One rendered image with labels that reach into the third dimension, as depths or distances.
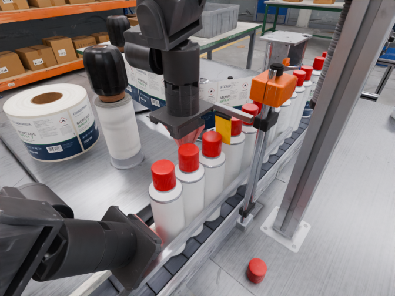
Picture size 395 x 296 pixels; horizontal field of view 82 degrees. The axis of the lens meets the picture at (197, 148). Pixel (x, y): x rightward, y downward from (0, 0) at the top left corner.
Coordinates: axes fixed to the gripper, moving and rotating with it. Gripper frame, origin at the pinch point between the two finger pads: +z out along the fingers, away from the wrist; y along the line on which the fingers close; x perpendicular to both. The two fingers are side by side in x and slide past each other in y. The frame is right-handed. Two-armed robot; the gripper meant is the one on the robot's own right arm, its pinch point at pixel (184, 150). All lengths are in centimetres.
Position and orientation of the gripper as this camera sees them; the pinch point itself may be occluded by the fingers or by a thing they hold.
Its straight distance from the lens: 45.3
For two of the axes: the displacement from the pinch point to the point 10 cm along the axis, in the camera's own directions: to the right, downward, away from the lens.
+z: -0.1, 7.9, 6.1
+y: -6.5, 4.6, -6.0
